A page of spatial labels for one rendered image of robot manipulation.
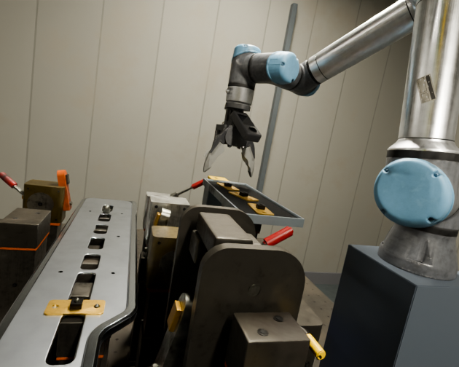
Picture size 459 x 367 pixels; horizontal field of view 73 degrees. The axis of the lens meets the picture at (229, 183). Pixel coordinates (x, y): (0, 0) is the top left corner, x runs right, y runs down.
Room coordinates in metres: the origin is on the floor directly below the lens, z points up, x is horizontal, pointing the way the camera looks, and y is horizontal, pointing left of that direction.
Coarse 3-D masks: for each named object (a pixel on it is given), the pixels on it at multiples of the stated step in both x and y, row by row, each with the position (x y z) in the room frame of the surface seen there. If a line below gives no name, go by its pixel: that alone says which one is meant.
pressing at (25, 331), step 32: (96, 224) 0.83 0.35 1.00; (128, 224) 0.88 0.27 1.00; (64, 256) 0.62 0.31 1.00; (128, 256) 0.67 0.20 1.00; (32, 288) 0.48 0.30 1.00; (64, 288) 0.50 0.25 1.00; (96, 288) 0.52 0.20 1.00; (128, 288) 0.53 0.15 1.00; (32, 320) 0.41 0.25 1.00; (96, 320) 0.43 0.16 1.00; (128, 320) 0.45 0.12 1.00; (0, 352) 0.34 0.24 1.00; (32, 352) 0.35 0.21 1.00; (96, 352) 0.36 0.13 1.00
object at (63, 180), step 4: (60, 172) 0.96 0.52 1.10; (64, 172) 0.96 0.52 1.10; (60, 176) 0.95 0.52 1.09; (64, 176) 0.95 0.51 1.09; (68, 176) 0.98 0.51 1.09; (60, 180) 0.95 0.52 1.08; (64, 180) 0.95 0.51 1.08; (68, 180) 0.97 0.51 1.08; (60, 184) 0.95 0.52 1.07; (64, 184) 0.96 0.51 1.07; (68, 188) 0.99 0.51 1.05; (68, 192) 0.98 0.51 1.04; (68, 196) 0.98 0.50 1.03; (64, 200) 0.96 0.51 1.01; (68, 200) 0.97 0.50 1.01; (64, 204) 0.96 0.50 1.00; (68, 204) 0.96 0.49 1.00; (64, 208) 0.96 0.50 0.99; (68, 208) 0.96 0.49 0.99
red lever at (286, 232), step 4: (284, 228) 0.57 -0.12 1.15; (288, 228) 0.57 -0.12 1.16; (276, 232) 0.56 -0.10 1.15; (280, 232) 0.56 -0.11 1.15; (284, 232) 0.56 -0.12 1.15; (288, 232) 0.56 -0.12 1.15; (292, 232) 0.57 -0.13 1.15; (268, 236) 0.56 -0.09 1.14; (272, 236) 0.56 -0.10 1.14; (276, 236) 0.56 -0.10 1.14; (280, 236) 0.56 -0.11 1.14; (284, 236) 0.56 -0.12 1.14; (288, 236) 0.56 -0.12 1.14; (264, 240) 0.56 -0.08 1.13; (268, 240) 0.55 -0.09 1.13; (272, 240) 0.55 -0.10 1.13; (276, 240) 0.55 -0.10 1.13; (280, 240) 0.56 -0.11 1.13; (264, 244) 0.55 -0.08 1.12; (268, 244) 0.55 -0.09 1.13; (272, 244) 0.55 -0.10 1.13; (276, 244) 0.56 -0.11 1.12
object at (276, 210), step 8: (216, 184) 0.89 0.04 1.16; (232, 184) 0.94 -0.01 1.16; (224, 192) 0.79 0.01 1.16; (248, 192) 0.85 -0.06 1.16; (232, 200) 0.71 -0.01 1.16; (240, 200) 0.73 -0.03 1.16; (264, 200) 0.78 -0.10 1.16; (240, 208) 0.64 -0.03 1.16; (248, 208) 0.66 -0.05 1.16; (272, 208) 0.70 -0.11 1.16; (280, 208) 0.71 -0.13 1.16; (280, 216) 0.63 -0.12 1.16; (288, 216) 0.65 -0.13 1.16
